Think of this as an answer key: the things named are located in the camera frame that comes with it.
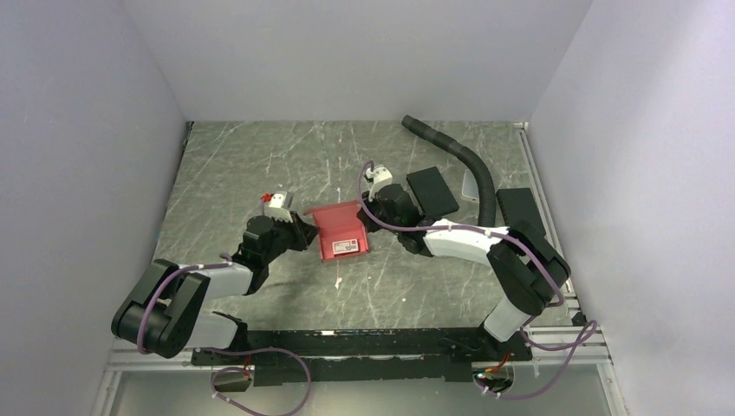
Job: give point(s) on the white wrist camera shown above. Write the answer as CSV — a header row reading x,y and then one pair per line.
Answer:
x,y
277,206
378,177

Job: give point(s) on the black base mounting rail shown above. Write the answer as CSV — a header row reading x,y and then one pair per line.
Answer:
x,y
272,367

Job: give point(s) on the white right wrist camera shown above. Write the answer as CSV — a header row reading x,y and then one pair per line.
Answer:
x,y
378,177

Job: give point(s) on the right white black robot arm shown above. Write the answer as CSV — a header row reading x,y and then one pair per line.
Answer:
x,y
530,271

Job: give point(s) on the aluminium front frame rail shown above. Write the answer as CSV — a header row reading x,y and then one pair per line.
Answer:
x,y
457,344

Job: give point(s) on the translucent plastic piece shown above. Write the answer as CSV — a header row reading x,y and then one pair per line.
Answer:
x,y
469,188

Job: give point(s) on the red white staples box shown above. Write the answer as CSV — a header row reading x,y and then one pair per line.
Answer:
x,y
344,247

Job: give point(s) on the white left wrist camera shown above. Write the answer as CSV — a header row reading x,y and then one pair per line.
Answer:
x,y
277,206

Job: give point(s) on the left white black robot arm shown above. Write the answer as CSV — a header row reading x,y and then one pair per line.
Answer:
x,y
163,314

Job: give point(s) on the black flat device box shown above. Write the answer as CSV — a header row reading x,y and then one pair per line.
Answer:
x,y
519,204

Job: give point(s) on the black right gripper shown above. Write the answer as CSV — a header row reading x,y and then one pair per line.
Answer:
x,y
369,225

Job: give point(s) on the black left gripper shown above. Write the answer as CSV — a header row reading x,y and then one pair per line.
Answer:
x,y
304,232

